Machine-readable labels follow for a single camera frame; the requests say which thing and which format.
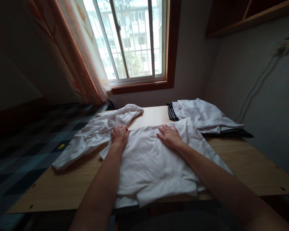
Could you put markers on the person's left hand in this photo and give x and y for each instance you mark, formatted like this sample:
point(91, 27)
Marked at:
point(120, 137)

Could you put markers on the person's body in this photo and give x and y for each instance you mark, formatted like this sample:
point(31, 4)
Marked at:
point(180, 221)

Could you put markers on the person's right hand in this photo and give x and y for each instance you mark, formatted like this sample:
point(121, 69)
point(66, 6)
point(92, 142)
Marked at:
point(171, 138)

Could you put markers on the dark striped garment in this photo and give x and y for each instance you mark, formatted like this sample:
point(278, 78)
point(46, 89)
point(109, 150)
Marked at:
point(173, 113)

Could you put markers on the window with wooden frame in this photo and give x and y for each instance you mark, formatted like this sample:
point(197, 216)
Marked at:
point(134, 43)

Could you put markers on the wooden wall shelf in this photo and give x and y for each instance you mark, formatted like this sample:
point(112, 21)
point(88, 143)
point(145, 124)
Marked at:
point(245, 16)

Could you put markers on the folded white garment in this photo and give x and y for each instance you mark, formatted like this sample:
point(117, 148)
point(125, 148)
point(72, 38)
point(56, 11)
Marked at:
point(207, 113)

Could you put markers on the small yellow object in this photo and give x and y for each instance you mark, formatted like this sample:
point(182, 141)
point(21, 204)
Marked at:
point(61, 146)

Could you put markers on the white shirt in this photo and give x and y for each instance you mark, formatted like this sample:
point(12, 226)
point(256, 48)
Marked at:
point(154, 166)
point(91, 134)

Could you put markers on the white wall socket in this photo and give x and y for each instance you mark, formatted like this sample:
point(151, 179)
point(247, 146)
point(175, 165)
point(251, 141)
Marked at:
point(284, 47)

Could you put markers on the crumpled white shirt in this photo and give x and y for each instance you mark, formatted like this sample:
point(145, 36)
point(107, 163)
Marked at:
point(91, 134)

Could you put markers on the orange patterned curtain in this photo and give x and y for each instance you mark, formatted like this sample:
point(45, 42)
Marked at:
point(74, 53)

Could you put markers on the bed with checkered cover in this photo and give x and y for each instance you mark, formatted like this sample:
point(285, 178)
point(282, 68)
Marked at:
point(26, 149)

